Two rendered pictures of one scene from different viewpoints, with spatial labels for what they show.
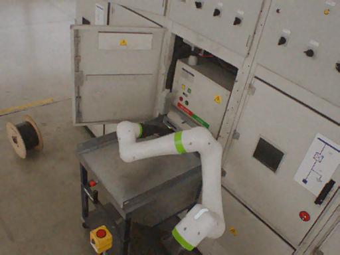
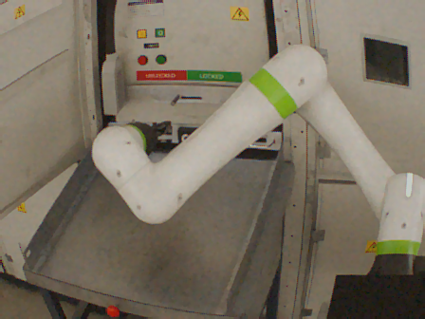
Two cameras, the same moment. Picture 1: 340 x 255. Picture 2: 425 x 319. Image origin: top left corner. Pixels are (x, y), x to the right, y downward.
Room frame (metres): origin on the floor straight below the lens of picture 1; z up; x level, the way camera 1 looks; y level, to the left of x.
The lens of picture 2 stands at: (0.23, 0.64, 1.81)
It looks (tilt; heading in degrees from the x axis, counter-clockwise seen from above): 30 degrees down; 332
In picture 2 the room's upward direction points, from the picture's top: 4 degrees counter-clockwise
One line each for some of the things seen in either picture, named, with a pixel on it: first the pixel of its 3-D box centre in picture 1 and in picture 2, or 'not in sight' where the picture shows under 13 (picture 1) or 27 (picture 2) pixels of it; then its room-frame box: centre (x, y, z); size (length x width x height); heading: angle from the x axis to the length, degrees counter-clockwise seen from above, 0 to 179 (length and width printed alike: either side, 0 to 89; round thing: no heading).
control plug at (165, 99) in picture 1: (165, 101); (113, 84); (1.87, 0.06, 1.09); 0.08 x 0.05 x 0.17; 135
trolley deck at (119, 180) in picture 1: (143, 162); (154, 230); (1.50, 0.13, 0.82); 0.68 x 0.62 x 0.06; 135
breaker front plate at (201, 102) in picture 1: (194, 107); (185, 57); (1.77, -0.13, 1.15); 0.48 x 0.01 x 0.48; 45
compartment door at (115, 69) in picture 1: (117, 78); (16, 87); (1.88, 0.42, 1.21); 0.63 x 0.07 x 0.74; 114
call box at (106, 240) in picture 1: (101, 239); not in sight; (0.85, 0.23, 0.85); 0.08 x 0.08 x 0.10; 45
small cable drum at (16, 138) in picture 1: (24, 136); not in sight; (2.22, 1.42, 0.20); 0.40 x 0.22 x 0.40; 55
